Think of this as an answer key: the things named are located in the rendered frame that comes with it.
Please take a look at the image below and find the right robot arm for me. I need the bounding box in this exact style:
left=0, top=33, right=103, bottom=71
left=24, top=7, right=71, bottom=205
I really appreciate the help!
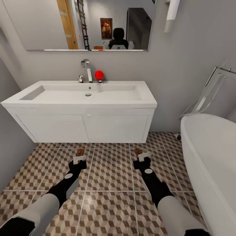
left=133, top=152, right=212, bottom=236

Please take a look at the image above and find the mousetrap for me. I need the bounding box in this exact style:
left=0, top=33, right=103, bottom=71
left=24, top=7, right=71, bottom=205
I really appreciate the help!
left=76, top=149, right=85, bottom=157
left=133, top=148, right=142, bottom=159

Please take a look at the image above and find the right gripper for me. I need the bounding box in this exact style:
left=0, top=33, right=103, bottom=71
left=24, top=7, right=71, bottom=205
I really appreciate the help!
left=133, top=157, right=151, bottom=170

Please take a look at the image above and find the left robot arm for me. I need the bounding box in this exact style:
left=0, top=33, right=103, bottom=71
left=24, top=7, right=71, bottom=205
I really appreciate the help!
left=0, top=155, right=88, bottom=236

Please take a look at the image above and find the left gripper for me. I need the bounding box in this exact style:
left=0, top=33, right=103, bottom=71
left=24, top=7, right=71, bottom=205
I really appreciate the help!
left=69, top=161, right=87, bottom=172

